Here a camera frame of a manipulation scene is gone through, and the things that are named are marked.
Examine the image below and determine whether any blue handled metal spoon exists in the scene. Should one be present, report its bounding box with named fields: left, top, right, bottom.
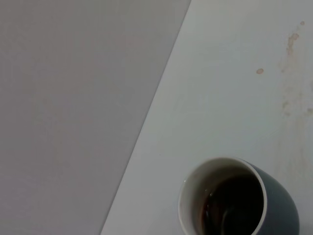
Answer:
left=219, top=205, right=236, bottom=235

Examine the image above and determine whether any grey ceramic coffee cup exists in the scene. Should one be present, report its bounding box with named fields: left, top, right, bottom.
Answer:
left=178, top=157, right=300, bottom=235

